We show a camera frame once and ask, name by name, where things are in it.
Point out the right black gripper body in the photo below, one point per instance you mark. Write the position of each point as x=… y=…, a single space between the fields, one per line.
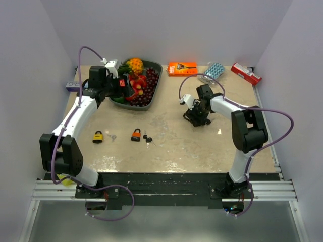
x=203 y=113

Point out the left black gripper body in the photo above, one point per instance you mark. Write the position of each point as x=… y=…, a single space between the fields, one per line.
x=113 y=87

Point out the black padlock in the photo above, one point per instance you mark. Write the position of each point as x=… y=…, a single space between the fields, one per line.
x=189 y=119

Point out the orange padlock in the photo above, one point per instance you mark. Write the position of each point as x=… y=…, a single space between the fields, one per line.
x=136 y=136

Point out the small silver key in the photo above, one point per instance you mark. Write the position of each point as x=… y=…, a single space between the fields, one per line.
x=113 y=137

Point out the black orange-padlock keys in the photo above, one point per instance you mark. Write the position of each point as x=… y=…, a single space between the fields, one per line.
x=149 y=140

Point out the yellow padlock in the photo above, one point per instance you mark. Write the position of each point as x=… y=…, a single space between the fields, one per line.
x=98 y=137

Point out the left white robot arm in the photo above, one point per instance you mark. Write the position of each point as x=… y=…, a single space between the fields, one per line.
x=60 y=152

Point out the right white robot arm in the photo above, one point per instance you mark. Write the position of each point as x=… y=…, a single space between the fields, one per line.
x=249 y=132

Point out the green avocado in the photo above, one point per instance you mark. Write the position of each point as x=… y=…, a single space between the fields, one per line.
x=120 y=100

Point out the small red cherries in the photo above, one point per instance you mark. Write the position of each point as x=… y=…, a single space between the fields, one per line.
x=138 y=83

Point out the purple grape bunch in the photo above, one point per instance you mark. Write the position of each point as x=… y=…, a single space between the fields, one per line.
x=152 y=81

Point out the toy pineapple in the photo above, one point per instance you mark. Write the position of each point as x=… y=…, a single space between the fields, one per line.
x=133 y=66

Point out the dark grey fruit tray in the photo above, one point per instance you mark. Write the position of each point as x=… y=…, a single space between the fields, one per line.
x=147 y=64

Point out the blue patterned sponge pack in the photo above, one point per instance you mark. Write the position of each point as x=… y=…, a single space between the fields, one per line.
x=211 y=73

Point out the purple toothpaste box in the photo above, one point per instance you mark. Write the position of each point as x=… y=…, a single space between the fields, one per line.
x=75 y=86

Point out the orange razor box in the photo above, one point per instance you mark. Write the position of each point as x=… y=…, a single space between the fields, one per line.
x=182 y=69

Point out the red box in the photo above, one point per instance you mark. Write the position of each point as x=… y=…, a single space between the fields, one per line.
x=246 y=74

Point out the yellow green bottle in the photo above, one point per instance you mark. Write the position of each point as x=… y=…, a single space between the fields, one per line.
x=65 y=181

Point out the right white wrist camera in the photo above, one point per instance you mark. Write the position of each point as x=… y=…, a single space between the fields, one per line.
x=187 y=100

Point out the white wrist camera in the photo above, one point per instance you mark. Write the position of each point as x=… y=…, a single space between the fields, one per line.
x=112 y=66
x=187 y=100

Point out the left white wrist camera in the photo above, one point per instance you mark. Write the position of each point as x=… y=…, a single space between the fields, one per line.
x=112 y=66

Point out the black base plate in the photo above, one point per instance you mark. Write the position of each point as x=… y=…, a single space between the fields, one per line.
x=210 y=190

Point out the aluminium frame rail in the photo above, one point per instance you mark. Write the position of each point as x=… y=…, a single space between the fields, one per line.
x=54 y=214

